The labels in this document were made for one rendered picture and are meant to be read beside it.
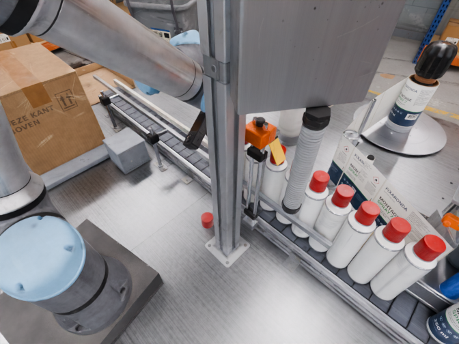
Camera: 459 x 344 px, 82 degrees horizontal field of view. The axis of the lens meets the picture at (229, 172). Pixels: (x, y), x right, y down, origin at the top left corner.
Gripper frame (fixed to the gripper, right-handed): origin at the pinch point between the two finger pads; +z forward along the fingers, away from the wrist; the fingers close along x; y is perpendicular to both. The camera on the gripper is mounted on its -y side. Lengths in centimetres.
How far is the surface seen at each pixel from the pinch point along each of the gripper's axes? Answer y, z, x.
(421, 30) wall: 435, 45, 83
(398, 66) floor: 332, 63, 78
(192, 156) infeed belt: -1.5, -3.1, 16.3
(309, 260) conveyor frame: -5.0, 20.4, -24.0
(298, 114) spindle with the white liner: 25.7, -4.1, -7.0
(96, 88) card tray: 0, -35, 81
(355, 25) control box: -8, -26, -44
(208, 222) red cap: -13.8, 9.2, -1.0
